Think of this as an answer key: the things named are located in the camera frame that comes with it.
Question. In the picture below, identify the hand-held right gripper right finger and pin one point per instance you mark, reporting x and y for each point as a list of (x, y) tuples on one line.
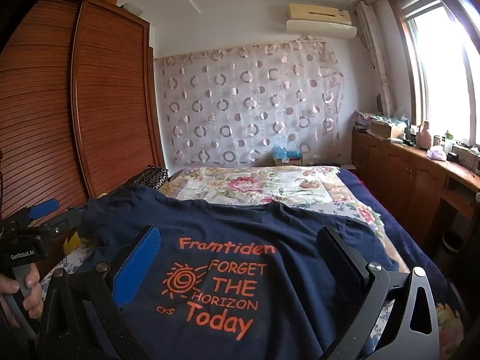
[(343, 258)]

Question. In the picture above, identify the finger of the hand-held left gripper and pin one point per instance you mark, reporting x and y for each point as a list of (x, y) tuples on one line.
[(67, 217), (43, 208)]

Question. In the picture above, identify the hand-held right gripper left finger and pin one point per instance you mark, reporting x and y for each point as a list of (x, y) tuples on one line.
[(138, 266)]

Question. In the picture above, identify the navy printed t-shirt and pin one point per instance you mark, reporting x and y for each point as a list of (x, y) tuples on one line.
[(225, 225)]

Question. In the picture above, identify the person's left hand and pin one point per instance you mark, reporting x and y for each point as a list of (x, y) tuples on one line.
[(33, 302)]

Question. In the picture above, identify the yellow cushion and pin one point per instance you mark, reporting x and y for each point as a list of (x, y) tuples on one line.
[(75, 243)]

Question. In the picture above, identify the navy blanket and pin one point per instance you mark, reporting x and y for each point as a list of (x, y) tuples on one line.
[(386, 217)]

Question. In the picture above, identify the dark patterned pillow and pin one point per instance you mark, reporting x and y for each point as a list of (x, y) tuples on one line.
[(152, 178)]

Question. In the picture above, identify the wooden sideboard cabinet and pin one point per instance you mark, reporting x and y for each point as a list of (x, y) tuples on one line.
[(405, 176)]

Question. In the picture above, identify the pink floral pillow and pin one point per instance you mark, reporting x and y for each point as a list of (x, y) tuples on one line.
[(262, 187)]

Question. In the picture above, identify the dark trash bin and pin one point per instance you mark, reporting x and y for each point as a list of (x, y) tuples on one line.
[(452, 243)]

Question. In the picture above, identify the blue plastic bag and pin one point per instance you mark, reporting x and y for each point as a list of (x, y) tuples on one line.
[(283, 152)]

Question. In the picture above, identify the brown wooden wardrobe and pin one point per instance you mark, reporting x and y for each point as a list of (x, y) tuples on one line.
[(105, 101)]

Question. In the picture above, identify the flat cardboard box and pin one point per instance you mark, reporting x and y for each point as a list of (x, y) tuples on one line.
[(386, 129)]

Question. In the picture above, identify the stack of folded cloths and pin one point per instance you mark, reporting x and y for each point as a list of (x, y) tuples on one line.
[(363, 122)]

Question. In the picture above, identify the lilac cloth bundle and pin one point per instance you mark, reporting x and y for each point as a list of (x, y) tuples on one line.
[(437, 154)]

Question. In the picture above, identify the pink bottle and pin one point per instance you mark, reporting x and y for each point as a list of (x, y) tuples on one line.
[(425, 138)]

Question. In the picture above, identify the sheer curtain with circles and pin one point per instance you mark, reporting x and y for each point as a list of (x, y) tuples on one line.
[(243, 101)]

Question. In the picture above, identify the window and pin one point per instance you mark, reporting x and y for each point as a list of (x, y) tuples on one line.
[(442, 82)]

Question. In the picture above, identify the white window curtain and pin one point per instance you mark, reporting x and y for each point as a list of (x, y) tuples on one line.
[(375, 56)]

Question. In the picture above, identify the white air conditioner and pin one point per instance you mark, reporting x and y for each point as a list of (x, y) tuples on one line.
[(318, 26)]

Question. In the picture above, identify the dark oval wall hanging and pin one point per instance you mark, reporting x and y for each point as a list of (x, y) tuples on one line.
[(380, 105)]

